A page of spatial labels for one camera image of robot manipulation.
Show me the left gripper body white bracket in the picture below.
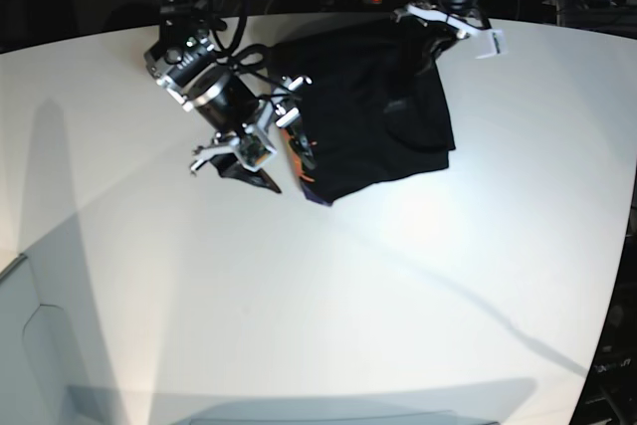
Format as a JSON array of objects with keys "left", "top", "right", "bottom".
[{"left": 392, "top": 3, "right": 493, "bottom": 39}]

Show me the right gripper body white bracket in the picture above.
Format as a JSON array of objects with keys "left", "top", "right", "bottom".
[{"left": 188, "top": 75, "right": 313, "bottom": 173}]

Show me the black T-shirt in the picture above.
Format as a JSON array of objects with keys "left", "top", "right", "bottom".
[{"left": 269, "top": 19, "right": 456, "bottom": 206}]

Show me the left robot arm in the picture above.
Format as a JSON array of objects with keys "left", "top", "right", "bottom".
[{"left": 275, "top": 0, "right": 501, "bottom": 175}]

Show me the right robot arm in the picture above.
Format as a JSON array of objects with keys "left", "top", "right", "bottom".
[{"left": 144, "top": 0, "right": 316, "bottom": 193}]

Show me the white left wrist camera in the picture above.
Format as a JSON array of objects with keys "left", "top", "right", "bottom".
[{"left": 475, "top": 29, "right": 509, "bottom": 60}]

